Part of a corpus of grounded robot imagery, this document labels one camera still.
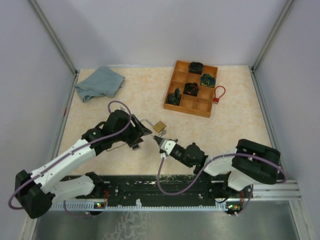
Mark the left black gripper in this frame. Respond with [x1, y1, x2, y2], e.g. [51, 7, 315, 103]
[113, 114, 152, 148]

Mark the silver key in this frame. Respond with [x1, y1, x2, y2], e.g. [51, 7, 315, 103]
[158, 129, 167, 137]

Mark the brass padlock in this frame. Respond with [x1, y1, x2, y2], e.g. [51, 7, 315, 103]
[140, 118, 166, 133]

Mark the black cable lock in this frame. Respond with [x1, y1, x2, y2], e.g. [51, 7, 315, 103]
[132, 144, 140, 151]

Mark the red cable lock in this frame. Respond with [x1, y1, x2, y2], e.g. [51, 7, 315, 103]
[213, 85, 226, 104]

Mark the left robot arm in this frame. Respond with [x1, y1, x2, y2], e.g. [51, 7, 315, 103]
[13, 110, 152, 219]

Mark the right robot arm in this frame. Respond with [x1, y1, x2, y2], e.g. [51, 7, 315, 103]
[153, 135, 288, 198]

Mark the wooden compartment tray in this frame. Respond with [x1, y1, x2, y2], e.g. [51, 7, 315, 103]
[163, 60, 218, 118]

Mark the blue folded cloth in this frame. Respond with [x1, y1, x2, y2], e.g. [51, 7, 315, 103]
[74, 66, 125, 103]

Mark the dark crumpled strap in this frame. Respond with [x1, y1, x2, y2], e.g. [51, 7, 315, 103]
[167, 86, 183, 106]

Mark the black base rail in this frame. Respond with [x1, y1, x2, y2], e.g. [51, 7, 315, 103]
[76, 173, 251, 200]

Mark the black red coiled strap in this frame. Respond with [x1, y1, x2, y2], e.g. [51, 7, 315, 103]
[183, 82, 200, 96]

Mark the green yellow coiled strap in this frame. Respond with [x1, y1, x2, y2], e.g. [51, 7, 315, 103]
[200, 73, 216, 88]

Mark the white toothed cable duct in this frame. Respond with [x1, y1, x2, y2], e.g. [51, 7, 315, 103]
[51, 195, 240, 212]

